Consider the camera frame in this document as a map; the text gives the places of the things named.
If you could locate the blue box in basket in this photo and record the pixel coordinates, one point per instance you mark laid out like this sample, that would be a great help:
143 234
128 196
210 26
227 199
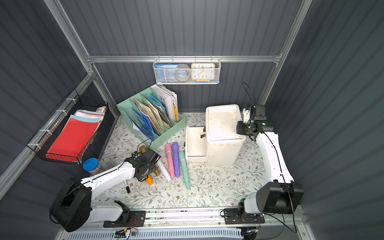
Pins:
165 72

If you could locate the white three-drawer storage unit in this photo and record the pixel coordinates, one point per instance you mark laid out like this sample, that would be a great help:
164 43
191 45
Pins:
223 143

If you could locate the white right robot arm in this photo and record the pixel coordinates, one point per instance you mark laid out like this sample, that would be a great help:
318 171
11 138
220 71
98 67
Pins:
280 194

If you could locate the white magazine in organizer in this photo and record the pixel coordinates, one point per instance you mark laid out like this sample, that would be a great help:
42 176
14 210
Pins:
169 99

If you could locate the grey tape roll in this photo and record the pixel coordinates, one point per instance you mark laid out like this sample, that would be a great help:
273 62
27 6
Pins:
182 73

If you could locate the white microphone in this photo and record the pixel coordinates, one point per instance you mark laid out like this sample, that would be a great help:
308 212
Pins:
163 170

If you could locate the blue folder in organizer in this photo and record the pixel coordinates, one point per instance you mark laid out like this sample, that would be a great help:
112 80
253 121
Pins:
144 125

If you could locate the blue-lid clear jar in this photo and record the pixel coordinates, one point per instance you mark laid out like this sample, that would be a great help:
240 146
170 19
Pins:
93 166

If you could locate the white ribbed front cover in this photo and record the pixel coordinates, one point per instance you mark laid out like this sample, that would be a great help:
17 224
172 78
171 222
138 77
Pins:
161 234

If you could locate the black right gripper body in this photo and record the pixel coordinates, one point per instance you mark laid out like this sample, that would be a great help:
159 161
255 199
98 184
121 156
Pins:
243 129

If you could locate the orange microphone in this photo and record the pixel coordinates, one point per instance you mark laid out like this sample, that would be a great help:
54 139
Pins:
149 180

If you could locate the white bottom drawer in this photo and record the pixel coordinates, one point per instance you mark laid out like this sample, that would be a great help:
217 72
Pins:
195 145

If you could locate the gold microphone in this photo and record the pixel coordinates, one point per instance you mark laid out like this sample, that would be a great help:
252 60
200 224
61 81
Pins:
142 148

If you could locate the purple microphone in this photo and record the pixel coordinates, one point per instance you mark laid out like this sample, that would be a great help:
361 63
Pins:
175 151

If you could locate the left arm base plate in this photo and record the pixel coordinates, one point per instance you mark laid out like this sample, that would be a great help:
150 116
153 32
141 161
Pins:
128 218

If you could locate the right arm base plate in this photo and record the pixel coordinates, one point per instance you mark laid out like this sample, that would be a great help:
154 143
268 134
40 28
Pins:
234 216

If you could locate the black white marker pen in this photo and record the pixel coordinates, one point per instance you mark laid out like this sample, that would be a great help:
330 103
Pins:
127 187

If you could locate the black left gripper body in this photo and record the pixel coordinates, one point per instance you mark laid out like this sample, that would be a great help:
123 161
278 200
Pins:
151 163

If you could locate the pink microphone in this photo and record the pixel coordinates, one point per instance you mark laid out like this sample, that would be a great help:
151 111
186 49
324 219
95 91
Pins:
169 153

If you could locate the yellow alarm clock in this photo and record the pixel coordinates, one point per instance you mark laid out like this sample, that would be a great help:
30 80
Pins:
203 72

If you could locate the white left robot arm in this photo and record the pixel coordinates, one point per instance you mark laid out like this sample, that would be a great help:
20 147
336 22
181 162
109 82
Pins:
75 204

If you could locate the red paper folder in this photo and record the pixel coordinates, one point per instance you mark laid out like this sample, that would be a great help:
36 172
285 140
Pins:
77 132

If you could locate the black wire wall tray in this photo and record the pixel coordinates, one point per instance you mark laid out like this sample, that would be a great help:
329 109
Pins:
47 135

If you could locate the mint green file organizer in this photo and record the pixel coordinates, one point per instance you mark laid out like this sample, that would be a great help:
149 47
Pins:
163 127

